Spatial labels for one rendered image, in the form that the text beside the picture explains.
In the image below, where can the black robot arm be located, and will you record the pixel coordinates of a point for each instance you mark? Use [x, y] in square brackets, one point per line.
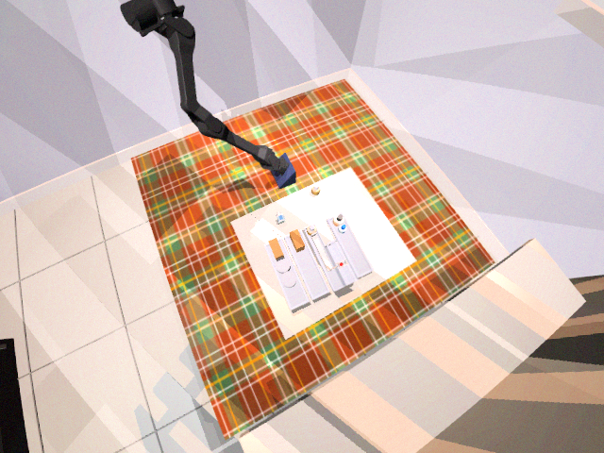
[145, 16]

